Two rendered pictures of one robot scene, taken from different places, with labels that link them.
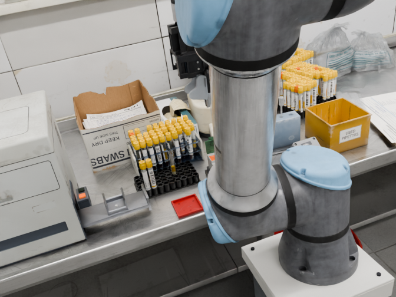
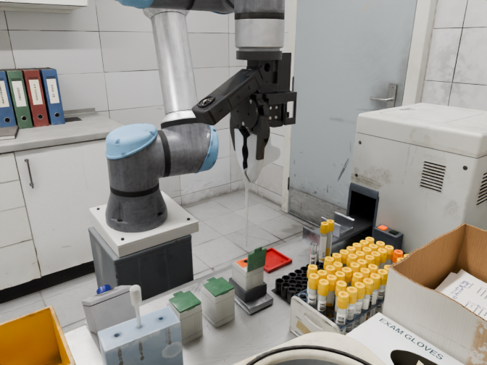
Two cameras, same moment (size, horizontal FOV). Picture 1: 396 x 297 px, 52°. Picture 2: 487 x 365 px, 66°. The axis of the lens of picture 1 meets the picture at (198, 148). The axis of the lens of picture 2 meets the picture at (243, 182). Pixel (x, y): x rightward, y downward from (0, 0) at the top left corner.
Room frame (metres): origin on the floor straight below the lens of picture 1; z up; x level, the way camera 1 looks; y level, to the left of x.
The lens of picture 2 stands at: (1.47, -0.28, 1.33)
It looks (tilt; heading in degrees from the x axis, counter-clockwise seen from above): 20 degrees down; 158
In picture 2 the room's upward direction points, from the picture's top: straight up
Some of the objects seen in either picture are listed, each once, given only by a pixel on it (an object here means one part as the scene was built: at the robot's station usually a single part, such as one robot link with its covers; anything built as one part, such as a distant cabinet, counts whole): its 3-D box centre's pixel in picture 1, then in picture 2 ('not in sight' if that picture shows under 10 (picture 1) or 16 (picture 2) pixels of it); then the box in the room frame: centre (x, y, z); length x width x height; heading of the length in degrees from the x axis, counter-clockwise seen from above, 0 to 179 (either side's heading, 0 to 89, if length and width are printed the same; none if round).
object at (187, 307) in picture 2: not in sight; (185, 316); (0.96, -0.18, 0.91); 0.05 x 0.04 x 0.07; 15
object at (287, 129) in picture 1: (281, 131); (143, 355); (1.04, -0.25, 0.92); 0.10 x 0.07 x 0.10; 100
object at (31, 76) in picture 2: not in sight; (33, 96); (-1.07, -0.58, 1.03); 0.26 x 0.08 x 0.31; 14
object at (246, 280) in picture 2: (217, 166); (247, 277); (0.91, -0.05, 0.92); 0.05 x 0.04 x 0.06; 13
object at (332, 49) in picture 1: (327, 49); not in sight; (1.55, -0.57, 0.97); 0.26 x 0.17 x 0.19; 119
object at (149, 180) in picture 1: (164, 166); (321, 261); (0.93, 0.10, 0.93); 0.17 x 0.09 x 0.11; 105
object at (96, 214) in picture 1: (106, 207); (343, 225); (0.81, 0.24, 0.92); 0.21 x 0.07 x 0.05; 105
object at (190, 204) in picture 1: (187, 205); (270, 259); (0.82, 0.05, 0.88); 0.07 x 0.07 x 0.01; 15
